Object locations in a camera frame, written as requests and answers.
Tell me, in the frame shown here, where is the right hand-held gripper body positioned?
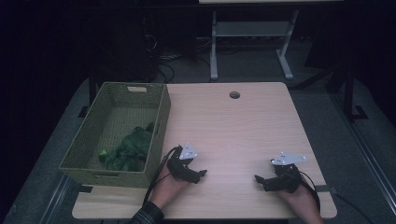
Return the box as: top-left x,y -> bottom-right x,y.
270,151 -> 308,194

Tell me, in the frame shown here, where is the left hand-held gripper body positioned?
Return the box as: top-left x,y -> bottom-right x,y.
166,142 -> 199,183

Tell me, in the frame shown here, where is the dark green fuzzy cloth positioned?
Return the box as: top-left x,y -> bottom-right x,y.
98,121 -> 156,173

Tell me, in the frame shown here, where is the green woven basket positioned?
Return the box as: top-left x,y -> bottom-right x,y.
59,81 -> 172,189

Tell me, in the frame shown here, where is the person's right hand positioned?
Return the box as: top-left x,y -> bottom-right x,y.
277,184 -> 321,217

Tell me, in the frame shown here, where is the person's left hand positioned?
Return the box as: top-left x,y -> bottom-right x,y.
150,172 -> 190,210

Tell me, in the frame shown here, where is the black metal stand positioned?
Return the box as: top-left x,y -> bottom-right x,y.
341,62 -> 369,121

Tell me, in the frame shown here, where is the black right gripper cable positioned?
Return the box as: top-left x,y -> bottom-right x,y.
298,170 -> 322,213

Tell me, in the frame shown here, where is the grey table edge bracket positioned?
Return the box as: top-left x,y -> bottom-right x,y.
313,184 -> 339,194

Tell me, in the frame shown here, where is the black floor cable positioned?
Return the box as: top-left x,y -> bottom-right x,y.
334,192 -> 376,224

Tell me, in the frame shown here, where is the black table edge bracket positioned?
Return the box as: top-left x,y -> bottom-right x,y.
74,184 -> 94,194

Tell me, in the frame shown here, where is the tangle of floor cables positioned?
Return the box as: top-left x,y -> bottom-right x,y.
141,29 -> 213,84

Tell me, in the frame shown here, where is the white metal table frame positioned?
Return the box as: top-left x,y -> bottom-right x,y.
209,8 -> 300,82

